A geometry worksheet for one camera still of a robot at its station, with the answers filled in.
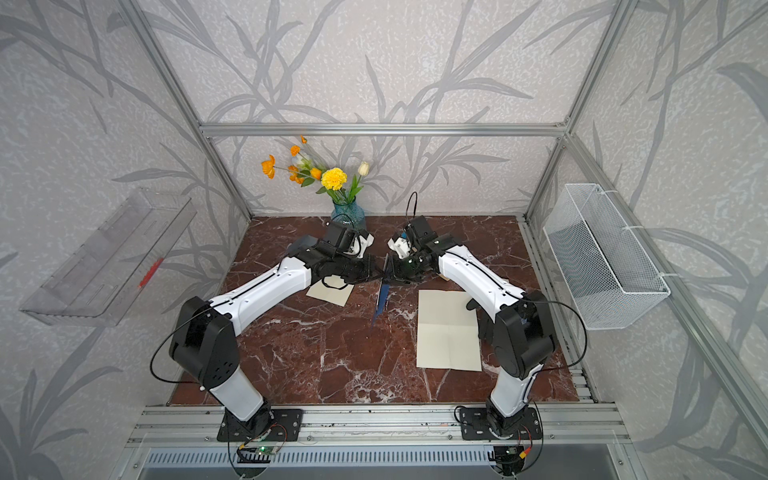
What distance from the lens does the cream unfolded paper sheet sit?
0.86 metres

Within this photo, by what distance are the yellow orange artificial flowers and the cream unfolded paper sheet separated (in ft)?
1.38

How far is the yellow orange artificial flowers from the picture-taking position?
34.3 inches
